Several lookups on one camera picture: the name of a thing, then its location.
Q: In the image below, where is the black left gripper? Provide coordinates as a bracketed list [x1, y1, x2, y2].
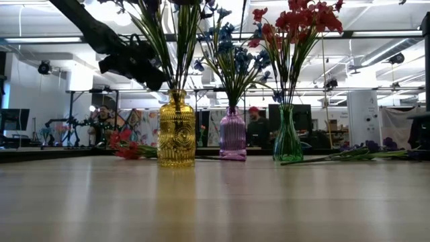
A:
[98, 32, 169, 92]

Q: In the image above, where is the purple artificial flower bunch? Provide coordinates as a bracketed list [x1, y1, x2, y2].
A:
[129, 0, 177, 102]
[280, 136, 430, 167]
[173, 0, 219, 102]

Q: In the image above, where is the red artificial flower bunch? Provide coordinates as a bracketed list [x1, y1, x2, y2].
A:
[247, 6, 293, 108]
[268, 0, 346, 108]
[107, 128, 222, 161]

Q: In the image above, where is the blue artificial flower bunch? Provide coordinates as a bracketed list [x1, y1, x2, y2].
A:
[192, 19, 236, 112]
[214, 7, 286, 112]

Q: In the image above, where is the pink glass vase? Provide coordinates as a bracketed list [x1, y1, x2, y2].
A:
[218, 106, 248, 161]

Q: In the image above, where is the yellow glass vase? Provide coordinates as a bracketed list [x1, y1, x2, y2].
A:
[157, 89, 197, 168]

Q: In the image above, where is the green glass vase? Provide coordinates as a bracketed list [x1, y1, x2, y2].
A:
[272, 103, 304, 162]

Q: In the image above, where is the colourful patterned cloth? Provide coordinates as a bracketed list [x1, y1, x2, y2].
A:
[117, 108, 161, 147]

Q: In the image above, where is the person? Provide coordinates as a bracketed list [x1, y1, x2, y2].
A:
[87, 104, 117, 146]
[246, 106, 272, 148]

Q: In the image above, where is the black metal rack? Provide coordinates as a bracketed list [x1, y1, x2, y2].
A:
[65, 87, 121, 146]

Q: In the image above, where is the ceiling light strip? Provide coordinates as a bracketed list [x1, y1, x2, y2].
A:
[3, 36, 83, 44]
[351, 30, 423, 37]
[312, 31, 346, 38]

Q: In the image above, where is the dark computer monitor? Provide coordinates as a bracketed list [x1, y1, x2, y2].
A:
[0, 108, 30, 132]

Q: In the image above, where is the black television screen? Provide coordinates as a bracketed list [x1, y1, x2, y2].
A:
[267, 103, 313, 132]

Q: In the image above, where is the white cylindrical pillar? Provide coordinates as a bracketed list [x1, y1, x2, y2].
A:
[347, 89, 381, 137]

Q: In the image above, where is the grey draped cloth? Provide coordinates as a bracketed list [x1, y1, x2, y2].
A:
[380, 106, 428, 142]

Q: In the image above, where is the black background equipment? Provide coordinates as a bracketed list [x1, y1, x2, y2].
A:
[407, 112, 430, 151]

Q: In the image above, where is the thin tan hanging rope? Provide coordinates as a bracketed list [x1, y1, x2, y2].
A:
[320, 32, 333, 149]

